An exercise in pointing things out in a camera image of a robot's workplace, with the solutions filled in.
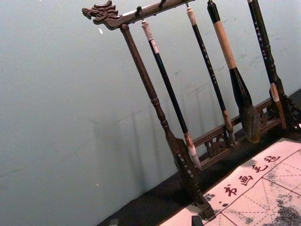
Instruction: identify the large beige-handled calligraphy brush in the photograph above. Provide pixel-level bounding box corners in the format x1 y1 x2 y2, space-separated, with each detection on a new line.
206 0 262 144

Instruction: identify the black brush with white characters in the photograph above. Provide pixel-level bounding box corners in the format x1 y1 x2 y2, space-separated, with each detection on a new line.
247 0 287 129

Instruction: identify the dark wooden dragon brush rack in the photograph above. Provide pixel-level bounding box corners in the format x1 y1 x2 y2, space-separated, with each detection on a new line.
81 0 301 221

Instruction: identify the white gridded felt mat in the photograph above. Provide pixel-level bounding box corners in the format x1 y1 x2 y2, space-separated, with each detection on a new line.
162 137 301 226

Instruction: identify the black table cloth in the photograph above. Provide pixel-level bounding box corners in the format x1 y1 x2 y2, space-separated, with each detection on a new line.
97 88 301 226

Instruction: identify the thin black calligraphy brush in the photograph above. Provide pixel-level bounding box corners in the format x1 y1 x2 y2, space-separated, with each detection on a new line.
186 7 237 145

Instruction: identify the black brush with white label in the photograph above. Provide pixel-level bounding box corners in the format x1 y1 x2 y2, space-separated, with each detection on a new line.
141 20 202 169

